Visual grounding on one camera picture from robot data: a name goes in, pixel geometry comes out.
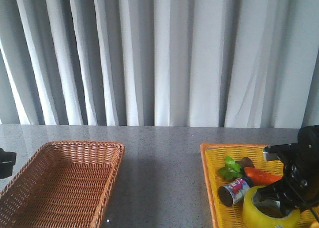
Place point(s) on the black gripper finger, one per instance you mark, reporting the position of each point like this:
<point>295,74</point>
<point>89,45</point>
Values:
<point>267,193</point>

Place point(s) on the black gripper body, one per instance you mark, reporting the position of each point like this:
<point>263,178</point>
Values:
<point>299,186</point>

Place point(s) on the yellow packing tape roll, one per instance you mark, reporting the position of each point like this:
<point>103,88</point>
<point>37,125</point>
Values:
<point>266,214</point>

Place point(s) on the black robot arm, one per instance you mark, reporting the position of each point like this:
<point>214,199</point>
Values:
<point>308,140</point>
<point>7,162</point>

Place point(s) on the orange toy carrot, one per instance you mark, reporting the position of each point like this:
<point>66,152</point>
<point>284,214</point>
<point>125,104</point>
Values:
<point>260,177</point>

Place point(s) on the small printed can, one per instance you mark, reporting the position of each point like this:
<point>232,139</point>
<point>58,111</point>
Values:
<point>234,191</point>

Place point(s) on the dark brown toy piece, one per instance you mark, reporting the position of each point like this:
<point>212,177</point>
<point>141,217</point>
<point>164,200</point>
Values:
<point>245,162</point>

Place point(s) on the green toy leaves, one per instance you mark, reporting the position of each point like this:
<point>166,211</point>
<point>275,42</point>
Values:
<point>231,169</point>

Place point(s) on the yellow fruit at corner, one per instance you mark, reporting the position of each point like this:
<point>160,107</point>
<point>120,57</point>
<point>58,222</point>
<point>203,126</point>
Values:
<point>314,224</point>

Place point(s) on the yellow plastic woven basket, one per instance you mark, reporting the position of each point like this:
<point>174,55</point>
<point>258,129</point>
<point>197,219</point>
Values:
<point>213,156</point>

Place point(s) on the grey pleated curtain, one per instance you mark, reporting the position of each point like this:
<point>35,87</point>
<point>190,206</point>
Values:
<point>196,63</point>

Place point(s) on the brown wicker basket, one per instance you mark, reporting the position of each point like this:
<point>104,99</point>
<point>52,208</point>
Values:
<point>65,184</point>

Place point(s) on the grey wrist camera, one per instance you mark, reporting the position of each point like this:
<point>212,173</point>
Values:
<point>270,153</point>

